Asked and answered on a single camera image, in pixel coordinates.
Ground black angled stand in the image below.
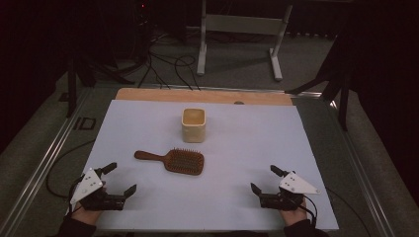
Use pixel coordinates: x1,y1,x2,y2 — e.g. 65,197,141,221
284,31,353,132

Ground person's right hand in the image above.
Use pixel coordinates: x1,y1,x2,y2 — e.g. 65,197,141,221
279,200,309,228

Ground white table sheet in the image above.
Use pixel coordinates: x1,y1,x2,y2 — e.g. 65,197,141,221
65,99,340,232

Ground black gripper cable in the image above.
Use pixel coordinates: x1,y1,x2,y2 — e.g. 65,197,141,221
301,187,373,237
45,139,97,215

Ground cream square cup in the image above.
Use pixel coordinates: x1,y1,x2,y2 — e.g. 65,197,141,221
181,107,208,144

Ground long metal floor rail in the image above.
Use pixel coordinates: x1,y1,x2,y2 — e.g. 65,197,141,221
328,99,398,237
0,87,94,237

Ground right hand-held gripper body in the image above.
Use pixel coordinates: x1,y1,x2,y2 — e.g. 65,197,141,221
259,170,321,212

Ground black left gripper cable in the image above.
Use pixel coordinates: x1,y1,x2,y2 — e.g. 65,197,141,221
45,139,97,215

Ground black floor cables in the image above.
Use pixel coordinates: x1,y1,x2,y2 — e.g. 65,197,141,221
137,45,203,92

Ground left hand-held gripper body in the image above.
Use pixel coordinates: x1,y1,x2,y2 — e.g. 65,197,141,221
69,167,126,212

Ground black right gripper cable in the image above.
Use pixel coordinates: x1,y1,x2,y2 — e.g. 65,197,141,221
301,187,373,237

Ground white metal stand frame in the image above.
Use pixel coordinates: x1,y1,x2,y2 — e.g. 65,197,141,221
196,0,293,83

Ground brown wooden hairbrush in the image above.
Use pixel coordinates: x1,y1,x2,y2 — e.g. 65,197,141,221
133,147,206,177

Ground person's left hand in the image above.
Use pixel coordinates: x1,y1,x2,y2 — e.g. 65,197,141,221
70,204,104,227

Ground black rectangular floor bracket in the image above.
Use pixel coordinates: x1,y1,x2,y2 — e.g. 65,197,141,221
72,117,98,131

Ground dark equipment with red light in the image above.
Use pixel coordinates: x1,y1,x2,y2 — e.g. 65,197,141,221
129,0,156,63

